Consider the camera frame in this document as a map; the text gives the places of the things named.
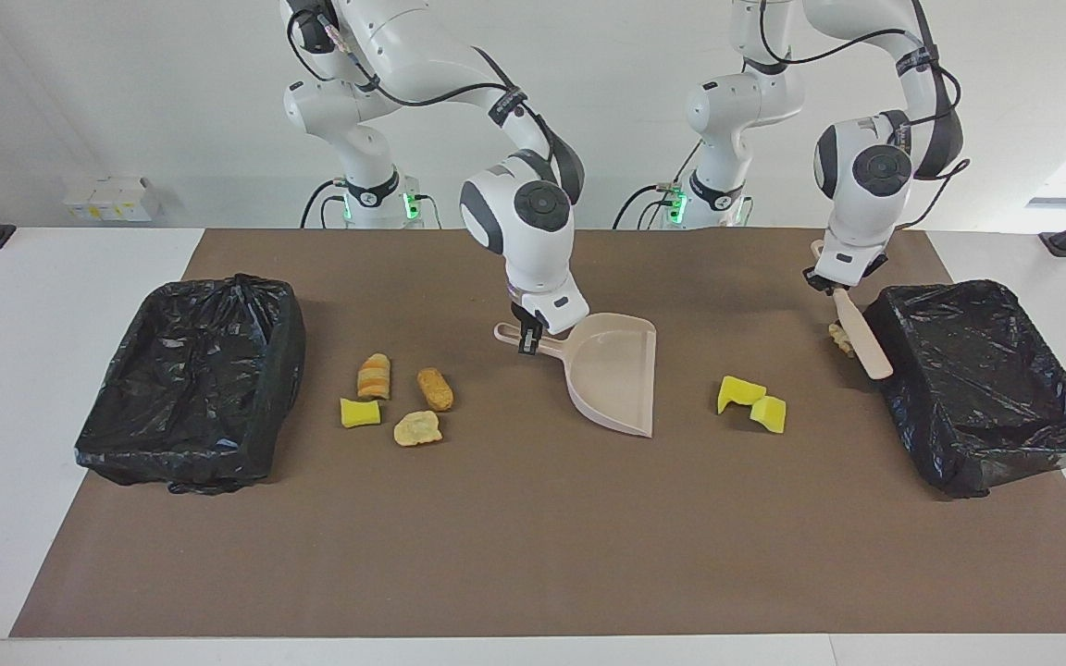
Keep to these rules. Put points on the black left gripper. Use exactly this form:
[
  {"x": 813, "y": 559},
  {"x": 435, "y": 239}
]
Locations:
[{"x": 818, "y": 277}]

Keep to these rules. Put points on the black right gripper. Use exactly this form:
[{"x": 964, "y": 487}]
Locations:
[{"x": 524, "y": 316}]

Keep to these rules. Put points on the toy bread chunk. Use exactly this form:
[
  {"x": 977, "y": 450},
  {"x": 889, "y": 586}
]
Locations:
[{"x": 840, "y": 340}]

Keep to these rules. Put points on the beige hand brush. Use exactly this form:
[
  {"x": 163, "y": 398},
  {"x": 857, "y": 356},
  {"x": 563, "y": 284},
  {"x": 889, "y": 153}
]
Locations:
[{"x": 866, "y": 342}]

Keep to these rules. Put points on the beige plastic dustpan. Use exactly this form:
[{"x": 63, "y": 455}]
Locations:
[{"x": 616, "y": 379}]

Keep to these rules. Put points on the brown oval toy bread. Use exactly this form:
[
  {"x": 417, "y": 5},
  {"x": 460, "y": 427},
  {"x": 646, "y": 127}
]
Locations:
[{"x": 435, "y": 389}]

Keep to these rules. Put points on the yellow sponge with green back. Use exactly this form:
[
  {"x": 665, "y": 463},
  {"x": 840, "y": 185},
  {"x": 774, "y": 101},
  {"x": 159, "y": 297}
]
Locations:
[
  {"x": 738, "y": 392},
  {"x": 770, "y": 416}
]

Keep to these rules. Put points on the striped toy bread roll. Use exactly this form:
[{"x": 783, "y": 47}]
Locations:
[{"x": 374, "y": 376}]

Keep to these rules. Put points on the small yellow sponge piece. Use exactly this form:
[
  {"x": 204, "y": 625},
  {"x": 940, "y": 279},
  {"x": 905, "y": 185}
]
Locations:
[{"x": 359, "y": 413}]

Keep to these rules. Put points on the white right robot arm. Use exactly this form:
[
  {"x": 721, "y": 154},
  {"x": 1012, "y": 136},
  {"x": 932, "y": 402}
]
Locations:
[{"x": 533, "y": 250}]

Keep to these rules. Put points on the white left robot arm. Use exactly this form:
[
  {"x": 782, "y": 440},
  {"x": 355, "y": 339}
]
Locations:
[{"x": 852, "y": 231}]

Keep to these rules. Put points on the bin with black liner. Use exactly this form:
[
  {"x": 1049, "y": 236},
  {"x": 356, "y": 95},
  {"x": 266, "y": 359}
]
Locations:
[
  {"x": 977, "y": 388},
  {"x": 200, "y": 370}
]

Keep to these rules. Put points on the pale flat toy cracker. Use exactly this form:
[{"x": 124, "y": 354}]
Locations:
[{"x": 417, "y": 429}]

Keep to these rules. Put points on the brown table mat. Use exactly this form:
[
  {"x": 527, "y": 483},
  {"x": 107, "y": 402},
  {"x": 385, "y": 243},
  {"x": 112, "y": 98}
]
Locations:
[{"x": 496, "y": 573}]

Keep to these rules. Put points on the white wall socket boxes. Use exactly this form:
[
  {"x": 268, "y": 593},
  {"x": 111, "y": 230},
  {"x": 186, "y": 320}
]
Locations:
[{"x": 126, "y": 202}]

